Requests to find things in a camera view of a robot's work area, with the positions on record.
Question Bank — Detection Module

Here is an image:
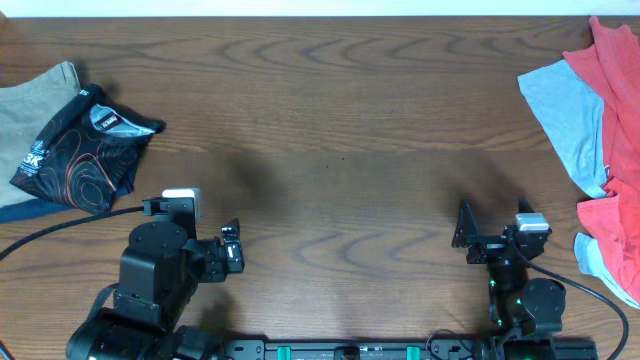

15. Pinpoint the red t-shirt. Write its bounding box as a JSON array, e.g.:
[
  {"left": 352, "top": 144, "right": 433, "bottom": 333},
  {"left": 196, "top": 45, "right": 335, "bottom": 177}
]
[{"left": 563, "top": 16, "right": 639, "bottom": 300}]

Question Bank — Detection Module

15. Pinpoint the folded beige garment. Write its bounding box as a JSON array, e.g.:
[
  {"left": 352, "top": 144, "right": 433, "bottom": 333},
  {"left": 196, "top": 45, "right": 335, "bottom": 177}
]
[{"left": 1, "top": 61, "right": 81, "bottom": 207}]

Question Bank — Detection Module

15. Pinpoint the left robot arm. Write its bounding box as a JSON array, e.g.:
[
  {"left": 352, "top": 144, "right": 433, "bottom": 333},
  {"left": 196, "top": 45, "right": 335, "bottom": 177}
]
[{"left": 66, "top": 219, "right": 245, "bottom": 359}]

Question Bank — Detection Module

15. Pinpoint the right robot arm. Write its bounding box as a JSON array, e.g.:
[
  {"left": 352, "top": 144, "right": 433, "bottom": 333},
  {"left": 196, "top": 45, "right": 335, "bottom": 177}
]
[{"left": 452, "top": 199, "right": 566, "bottom": 359}]

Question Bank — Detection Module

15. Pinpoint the light grey t-shirt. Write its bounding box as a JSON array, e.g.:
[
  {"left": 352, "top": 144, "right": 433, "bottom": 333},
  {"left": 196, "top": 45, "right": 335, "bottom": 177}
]
[{"left": 517, "top": 60, "right": 639, "bottom": 309}]

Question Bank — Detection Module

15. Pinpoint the black mounting rail base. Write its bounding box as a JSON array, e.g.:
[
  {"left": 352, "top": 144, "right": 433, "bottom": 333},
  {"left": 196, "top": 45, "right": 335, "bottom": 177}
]
[{"left": 218, "top": 333, "right": 598, "bottom": 360}]

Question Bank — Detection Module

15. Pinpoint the folded navy blue garment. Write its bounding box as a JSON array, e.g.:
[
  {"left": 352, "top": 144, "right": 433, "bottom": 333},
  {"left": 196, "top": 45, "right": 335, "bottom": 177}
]
[{"left": 0, "top": 162, "right": 138, "bottom": 224}]

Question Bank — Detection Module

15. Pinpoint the black cycling jersey orange print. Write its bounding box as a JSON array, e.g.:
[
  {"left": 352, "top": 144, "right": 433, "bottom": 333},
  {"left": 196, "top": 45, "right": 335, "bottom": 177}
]
[{"left": 10, "top": 84, "right": 165, "bottom": 214}]

